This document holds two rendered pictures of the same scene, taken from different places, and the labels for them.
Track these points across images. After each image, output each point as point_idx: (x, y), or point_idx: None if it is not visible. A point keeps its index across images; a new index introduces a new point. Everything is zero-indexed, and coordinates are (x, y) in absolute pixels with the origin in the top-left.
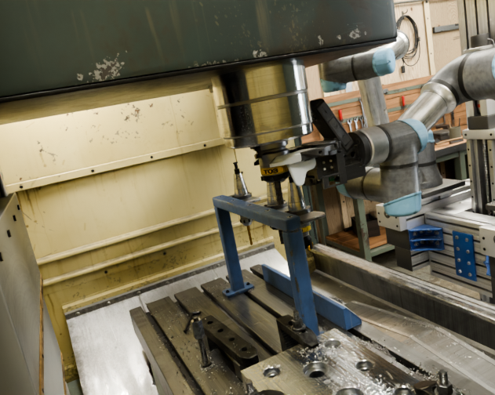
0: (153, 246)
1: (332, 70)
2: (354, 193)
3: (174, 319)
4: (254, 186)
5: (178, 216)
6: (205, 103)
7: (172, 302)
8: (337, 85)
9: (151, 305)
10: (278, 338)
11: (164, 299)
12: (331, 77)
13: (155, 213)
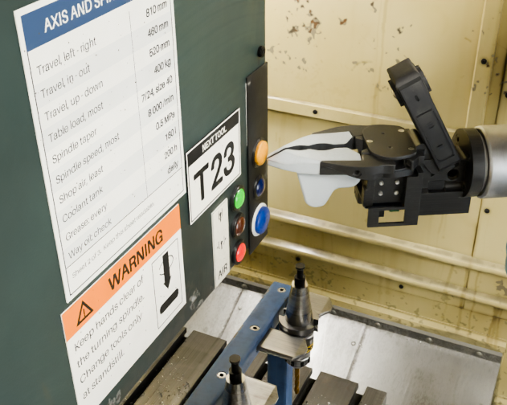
0: (283, 240)
1: None
2: None
3: (165, 395)
4: (505, 246)
5: (336, 220)
6: (456, 52)
7: (210, 357)
8: None
9: (192, 339)
10: None
11: (213, 342)
12: None
13: (300, 198)
